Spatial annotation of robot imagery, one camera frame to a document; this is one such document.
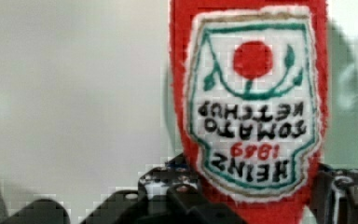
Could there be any red plush ketchup bottle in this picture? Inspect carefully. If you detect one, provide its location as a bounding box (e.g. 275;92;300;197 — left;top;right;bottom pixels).
170;0;328;224

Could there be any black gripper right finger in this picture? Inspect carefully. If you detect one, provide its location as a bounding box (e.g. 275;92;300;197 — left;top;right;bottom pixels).
309;163;358;224

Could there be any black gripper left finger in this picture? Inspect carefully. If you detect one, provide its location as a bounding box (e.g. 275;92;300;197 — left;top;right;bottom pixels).
0;153;246;224

